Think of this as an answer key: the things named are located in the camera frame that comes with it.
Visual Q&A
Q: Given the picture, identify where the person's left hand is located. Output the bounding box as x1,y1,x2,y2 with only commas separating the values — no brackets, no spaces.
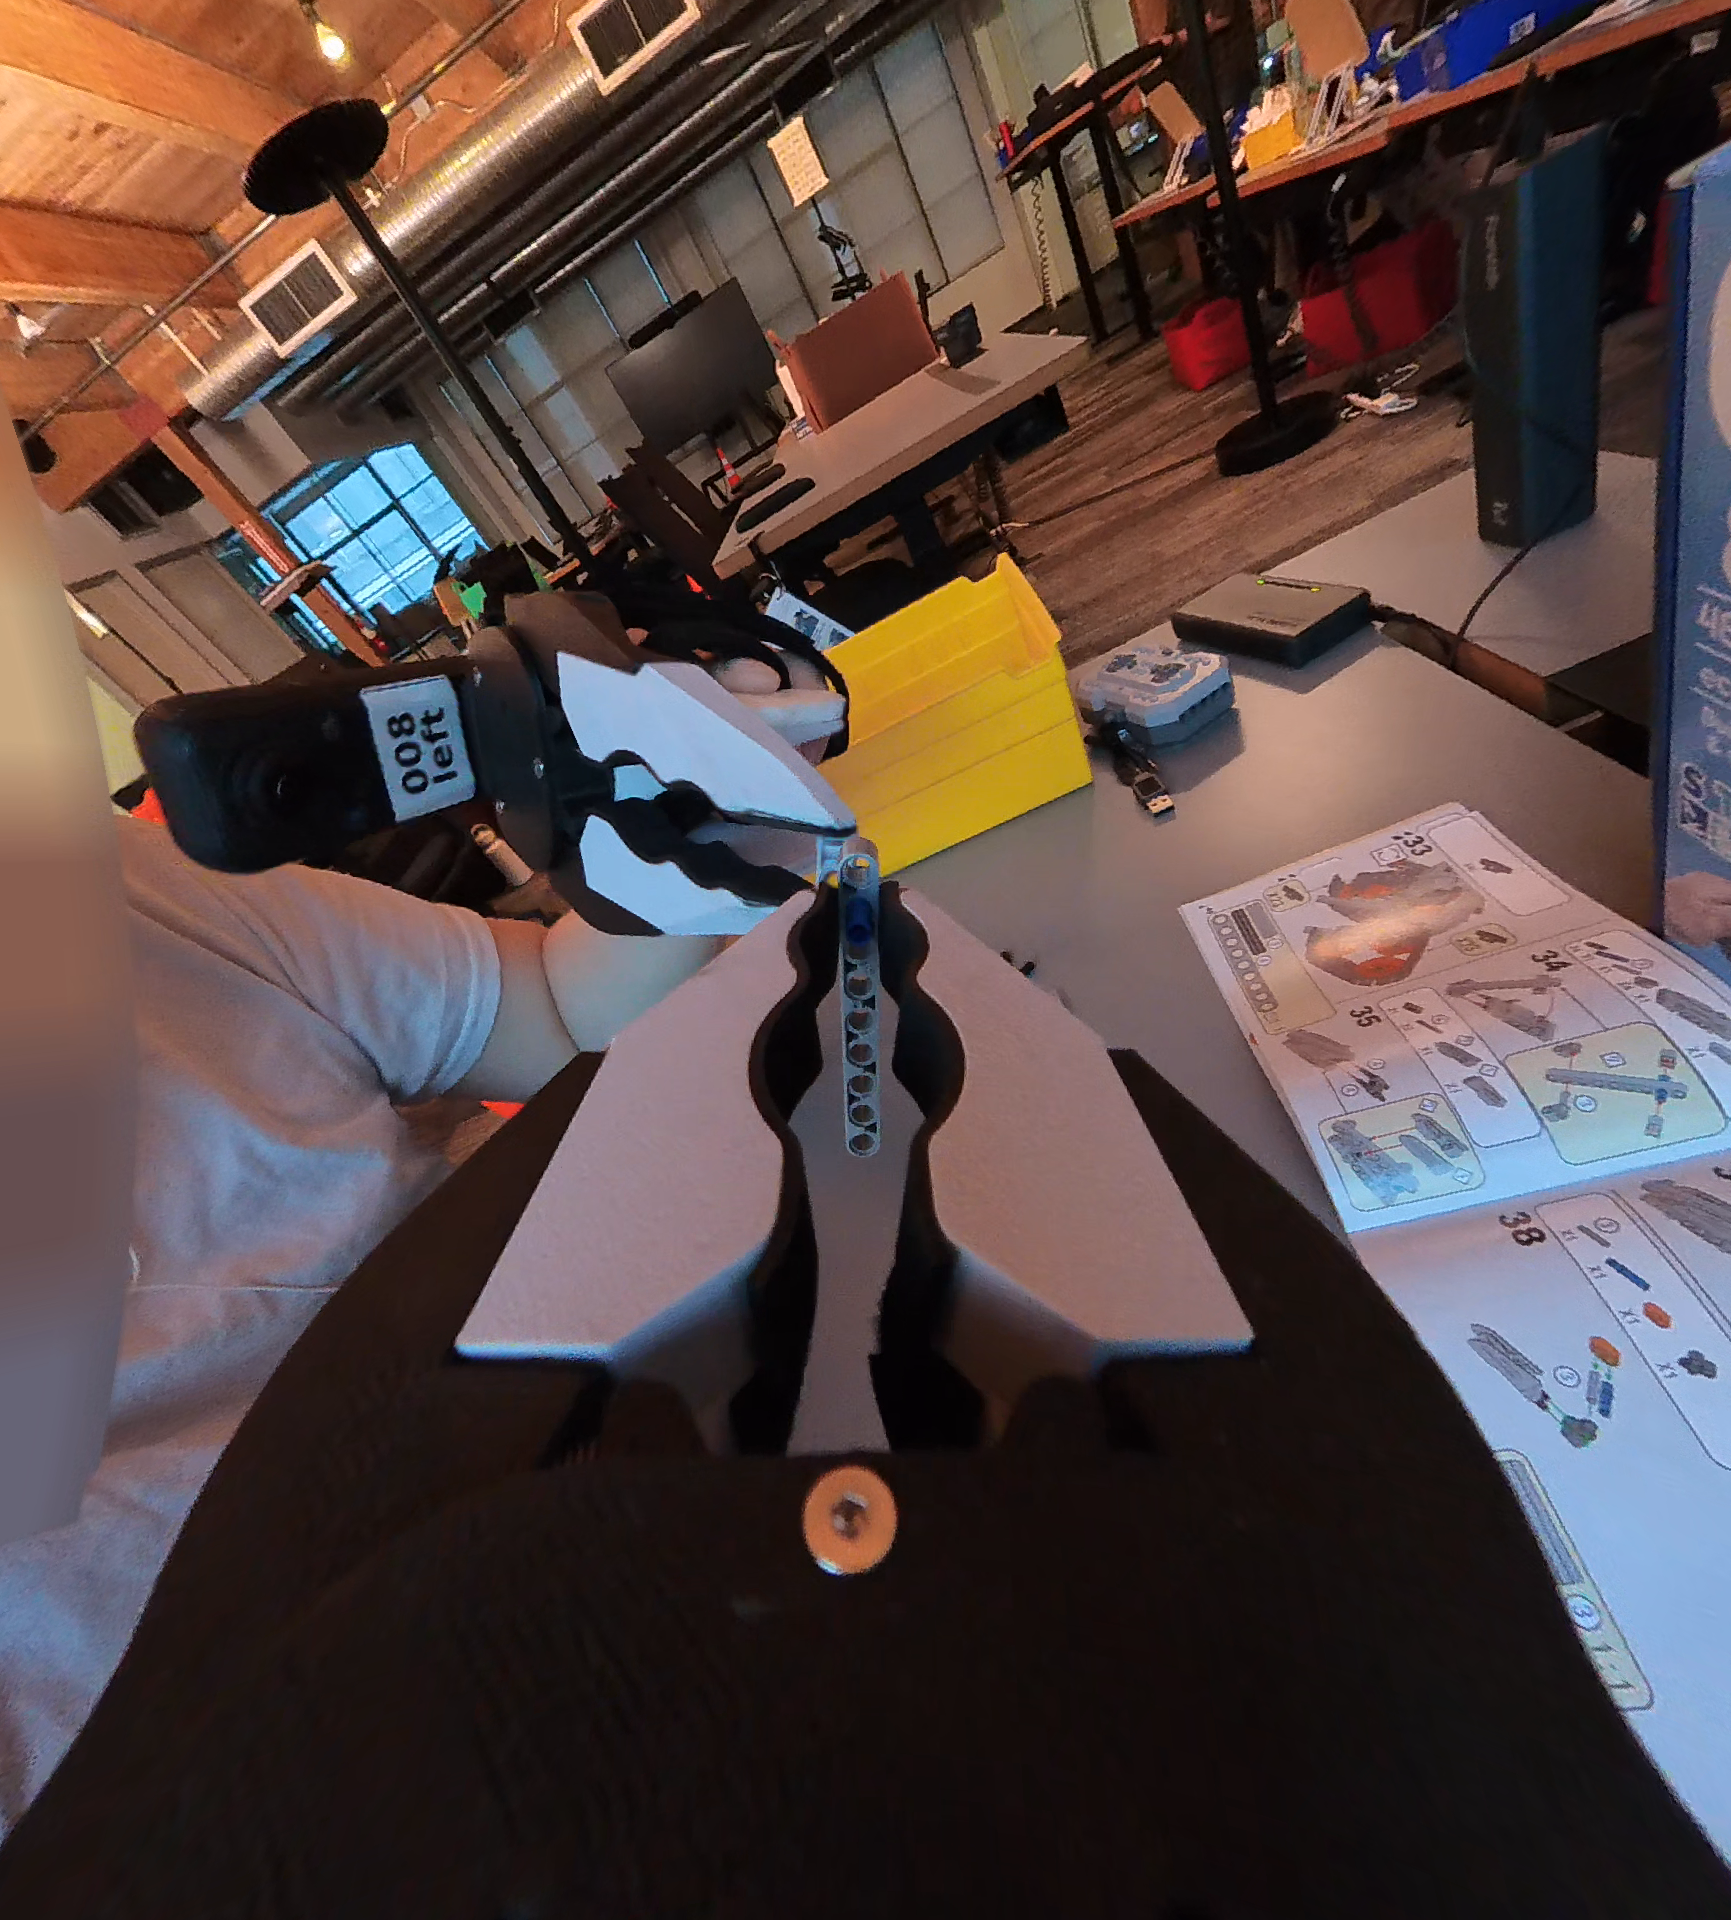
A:
716,644,856,760

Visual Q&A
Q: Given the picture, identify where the long wooden top desk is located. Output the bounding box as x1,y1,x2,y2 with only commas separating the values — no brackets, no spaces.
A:
997,0,1731,355

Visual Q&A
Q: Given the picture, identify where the black pole with disc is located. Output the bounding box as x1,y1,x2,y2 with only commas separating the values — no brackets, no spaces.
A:
242,96,604,580

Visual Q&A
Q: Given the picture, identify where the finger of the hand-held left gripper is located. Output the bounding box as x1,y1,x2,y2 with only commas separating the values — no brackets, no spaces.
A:
580,763,822,942
554,653,862,830

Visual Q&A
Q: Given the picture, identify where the dark upright device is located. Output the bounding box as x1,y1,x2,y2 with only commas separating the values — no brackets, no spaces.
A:
1459,132,1611,551

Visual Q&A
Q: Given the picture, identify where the person's left forearm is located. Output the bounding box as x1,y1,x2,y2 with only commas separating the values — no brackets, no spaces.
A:
482,900,754,1104

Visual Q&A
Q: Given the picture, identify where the grey control module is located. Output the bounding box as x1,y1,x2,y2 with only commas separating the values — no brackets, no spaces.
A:
1071,640,1237,750

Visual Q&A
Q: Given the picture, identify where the black cable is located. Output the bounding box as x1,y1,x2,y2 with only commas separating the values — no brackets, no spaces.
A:
1367,427,1563,640

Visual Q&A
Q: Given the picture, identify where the black floor stand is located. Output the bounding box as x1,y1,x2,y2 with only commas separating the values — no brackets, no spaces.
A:
1177,0,1341,483

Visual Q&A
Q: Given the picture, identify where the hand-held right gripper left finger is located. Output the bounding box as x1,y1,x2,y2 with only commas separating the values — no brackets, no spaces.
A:
452,883,832,1454

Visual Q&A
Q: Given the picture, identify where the grey background desk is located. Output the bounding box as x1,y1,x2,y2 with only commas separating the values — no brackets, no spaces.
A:
712,331,1091,580

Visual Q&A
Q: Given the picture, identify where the open white instruction booklet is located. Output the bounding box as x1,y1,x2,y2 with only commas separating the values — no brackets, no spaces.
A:
1179,803,1731,1920

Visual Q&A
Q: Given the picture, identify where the white air vent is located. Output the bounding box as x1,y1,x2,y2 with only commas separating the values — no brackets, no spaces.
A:
566,0,702,92
238,240,358,355

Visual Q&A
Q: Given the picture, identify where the yellow plastic parts bin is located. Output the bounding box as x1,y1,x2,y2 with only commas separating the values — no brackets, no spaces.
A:
810,552,1095,883

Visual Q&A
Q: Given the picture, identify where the black monitor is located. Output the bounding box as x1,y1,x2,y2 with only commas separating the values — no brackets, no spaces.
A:
606,277,784,457

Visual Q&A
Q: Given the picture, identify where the black flat electronics box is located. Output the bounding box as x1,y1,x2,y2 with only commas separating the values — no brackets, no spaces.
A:
1169,570,1377,672

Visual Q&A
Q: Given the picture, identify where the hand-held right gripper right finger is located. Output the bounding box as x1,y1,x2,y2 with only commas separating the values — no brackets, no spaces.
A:
888,883,1257,1454

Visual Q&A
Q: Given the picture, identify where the grey perforated building beam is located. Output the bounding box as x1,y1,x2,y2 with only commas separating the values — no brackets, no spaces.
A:
836,840,890,1160

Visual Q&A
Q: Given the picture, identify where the black usb plug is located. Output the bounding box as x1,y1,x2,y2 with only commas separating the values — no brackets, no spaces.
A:
1087,724,1181,822

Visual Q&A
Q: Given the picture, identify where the brown cardboard box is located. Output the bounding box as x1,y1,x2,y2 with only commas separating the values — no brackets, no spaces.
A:
780,273,945,433

